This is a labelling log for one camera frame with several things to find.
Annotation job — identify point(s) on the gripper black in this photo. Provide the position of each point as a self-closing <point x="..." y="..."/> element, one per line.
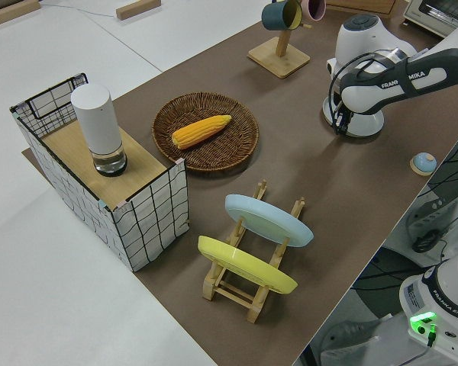
<point x="341" y="108"/>

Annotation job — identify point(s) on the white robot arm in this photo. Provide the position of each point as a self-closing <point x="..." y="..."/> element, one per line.
<point x="366" y="95"/>

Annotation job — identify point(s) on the light blue plate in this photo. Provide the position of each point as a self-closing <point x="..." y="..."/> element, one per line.
<point x="269" y="219"/>

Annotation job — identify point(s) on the yellow plate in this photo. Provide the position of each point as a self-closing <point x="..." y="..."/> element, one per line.
<point x="244" y="263"/>

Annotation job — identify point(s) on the blue dome bell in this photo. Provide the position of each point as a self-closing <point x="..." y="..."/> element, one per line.
<point x="423" y="164"/>

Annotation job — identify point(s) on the wooden mug tree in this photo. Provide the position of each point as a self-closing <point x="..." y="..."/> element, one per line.
<point x="278" y="61"/>

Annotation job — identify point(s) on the pink mug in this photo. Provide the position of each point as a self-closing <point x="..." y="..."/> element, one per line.
<point x="315" y="7"/>

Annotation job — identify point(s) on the brown wicker basket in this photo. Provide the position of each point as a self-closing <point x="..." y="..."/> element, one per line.
<point x="221" y="152"/>

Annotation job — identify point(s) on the dark blue mug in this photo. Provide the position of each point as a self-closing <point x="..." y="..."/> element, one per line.
<point x="276" y="15"/>

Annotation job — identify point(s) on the white toaster oven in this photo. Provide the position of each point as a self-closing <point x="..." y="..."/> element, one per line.
<point x="431" y="15"/>

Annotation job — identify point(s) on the yellow corn cob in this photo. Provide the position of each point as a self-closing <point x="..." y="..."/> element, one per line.
<point x="198" y="131"/>

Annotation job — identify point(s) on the wooden dish rack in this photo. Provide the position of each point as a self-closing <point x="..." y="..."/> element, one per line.
<point x="233" y="293"/>

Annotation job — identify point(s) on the wooden block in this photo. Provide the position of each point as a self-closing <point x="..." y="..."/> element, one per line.
<point x="11" y="11"/>
<point x="137" y="8"/>

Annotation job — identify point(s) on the white cylinder bottle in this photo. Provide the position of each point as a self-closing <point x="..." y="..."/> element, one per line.
<point x="97" y="122"/>

